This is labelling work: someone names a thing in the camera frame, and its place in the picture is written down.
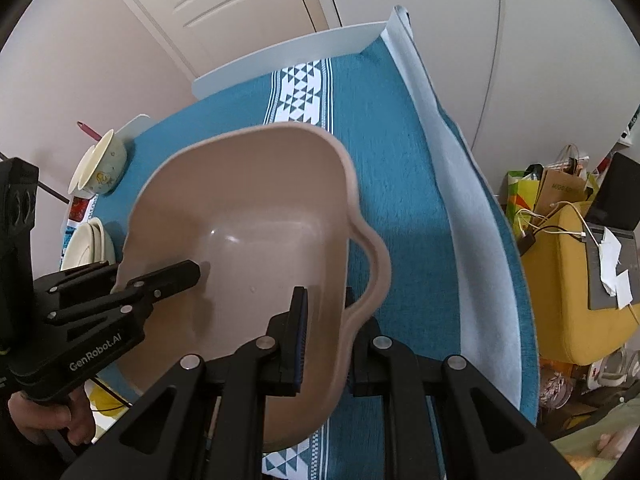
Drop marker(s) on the person's left hand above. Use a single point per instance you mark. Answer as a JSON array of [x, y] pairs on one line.
[[75, 417]]

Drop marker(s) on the white panel door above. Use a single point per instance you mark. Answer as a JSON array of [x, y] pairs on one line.
[[210, 15]]

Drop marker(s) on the grey laptop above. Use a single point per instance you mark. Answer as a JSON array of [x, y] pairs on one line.
[[595, 290]]

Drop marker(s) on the brown paper bag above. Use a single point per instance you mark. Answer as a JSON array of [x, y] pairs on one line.
[[562, 190]]

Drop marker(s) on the patterned white plate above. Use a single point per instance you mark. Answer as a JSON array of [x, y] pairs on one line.
[[100, 235]]

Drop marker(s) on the yellow stool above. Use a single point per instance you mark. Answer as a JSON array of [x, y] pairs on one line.
[[560, 300]]

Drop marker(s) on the clear plastic bag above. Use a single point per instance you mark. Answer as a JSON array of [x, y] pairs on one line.
[[555, 385]]

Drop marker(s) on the white small appliance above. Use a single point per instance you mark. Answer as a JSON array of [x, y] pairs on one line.
[[615, 367]]

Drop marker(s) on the white cloth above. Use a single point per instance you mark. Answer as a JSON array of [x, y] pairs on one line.
[[465, 220]]

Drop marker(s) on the teal patterned tablecloth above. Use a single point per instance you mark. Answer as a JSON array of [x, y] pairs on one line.
[[395, 170]]

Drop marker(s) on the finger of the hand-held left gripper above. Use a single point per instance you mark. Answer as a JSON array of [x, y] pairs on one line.
[[75, 280], [170, 277]]

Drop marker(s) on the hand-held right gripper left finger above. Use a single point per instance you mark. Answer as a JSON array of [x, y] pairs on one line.
[[299, 332]]

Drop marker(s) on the green yellow shopping bag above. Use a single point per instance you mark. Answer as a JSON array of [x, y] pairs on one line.
[[520, 195]]

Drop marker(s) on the black charger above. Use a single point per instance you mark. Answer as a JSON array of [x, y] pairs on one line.
[[527, 243]]

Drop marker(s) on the cream round bowl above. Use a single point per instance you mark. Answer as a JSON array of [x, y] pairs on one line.
[[102, 170]]

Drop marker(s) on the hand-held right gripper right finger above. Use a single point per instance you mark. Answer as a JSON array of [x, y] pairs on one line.
[[370, 360]]

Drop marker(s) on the plain white plate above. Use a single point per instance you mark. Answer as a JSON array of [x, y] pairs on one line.
[[75, 255]]

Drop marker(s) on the white paper sheet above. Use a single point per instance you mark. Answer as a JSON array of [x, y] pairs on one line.
[[612, 265]]

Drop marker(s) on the white wardrobe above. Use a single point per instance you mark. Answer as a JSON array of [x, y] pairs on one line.
[[500, 35]]

